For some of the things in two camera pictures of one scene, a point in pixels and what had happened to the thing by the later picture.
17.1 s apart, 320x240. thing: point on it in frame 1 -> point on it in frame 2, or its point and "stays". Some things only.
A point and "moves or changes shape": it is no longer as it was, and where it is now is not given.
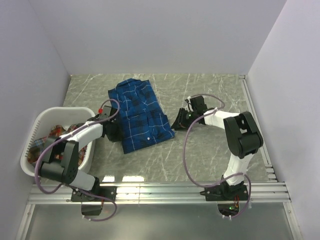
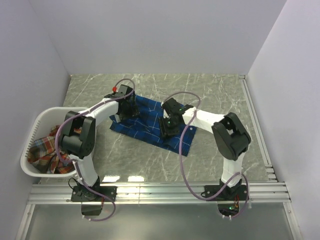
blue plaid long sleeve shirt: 140,122 moves or changes shape
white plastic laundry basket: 49,117 stays
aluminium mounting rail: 155,192 stays
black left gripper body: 116,132 -> 127,114
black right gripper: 180,122 -> 165,130
